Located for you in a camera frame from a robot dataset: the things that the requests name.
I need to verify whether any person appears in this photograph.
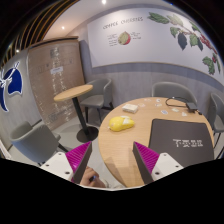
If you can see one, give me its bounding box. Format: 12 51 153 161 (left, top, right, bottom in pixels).
79 166 108 188

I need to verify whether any small white box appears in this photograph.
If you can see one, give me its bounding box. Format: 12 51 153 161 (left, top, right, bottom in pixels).
121 103 139 114

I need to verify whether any grey armchair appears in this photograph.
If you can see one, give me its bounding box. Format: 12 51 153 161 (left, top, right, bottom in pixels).
9 121 69 165
206 92 224 148
79 78 115 125
151 81 198 105

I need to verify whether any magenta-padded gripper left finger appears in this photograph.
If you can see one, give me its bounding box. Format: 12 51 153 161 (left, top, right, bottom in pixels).
39 141 93 185

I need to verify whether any dark grey mouse pad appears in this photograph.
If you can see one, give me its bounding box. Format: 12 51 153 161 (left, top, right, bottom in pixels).
147 118 215 168

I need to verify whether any small round wooden table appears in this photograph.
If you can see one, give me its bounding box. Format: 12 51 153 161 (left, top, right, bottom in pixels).
53 83 100 144

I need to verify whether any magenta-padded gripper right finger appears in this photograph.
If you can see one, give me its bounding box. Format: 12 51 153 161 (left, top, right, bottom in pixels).
132 141 184 185

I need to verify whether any black cable with adapter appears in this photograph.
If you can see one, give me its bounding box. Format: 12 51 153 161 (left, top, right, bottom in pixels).
165 96 203 116

